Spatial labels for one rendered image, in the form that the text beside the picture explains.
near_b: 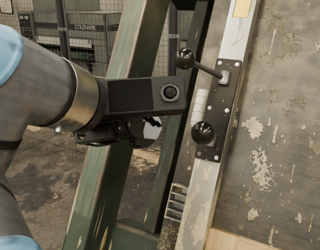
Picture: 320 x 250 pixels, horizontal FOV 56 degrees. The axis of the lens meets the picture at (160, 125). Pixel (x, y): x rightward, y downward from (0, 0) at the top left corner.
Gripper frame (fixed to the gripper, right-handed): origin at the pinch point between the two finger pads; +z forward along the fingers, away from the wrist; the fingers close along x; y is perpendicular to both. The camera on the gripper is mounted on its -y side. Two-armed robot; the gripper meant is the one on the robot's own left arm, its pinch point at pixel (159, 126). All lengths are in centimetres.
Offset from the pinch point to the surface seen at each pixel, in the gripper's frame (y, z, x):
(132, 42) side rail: 8.4, 8.4, -22.1
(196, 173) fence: -2.9, 9.4, 8.1
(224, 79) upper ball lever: -10.8, 7.3, -8.5
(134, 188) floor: 116, 207, 6
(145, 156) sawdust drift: 125, 255, -29
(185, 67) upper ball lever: -6.0, -1.3, -9.0
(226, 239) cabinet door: -6.6, 11.5, 20.5
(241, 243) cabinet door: -9.1, 11.5, 21.3
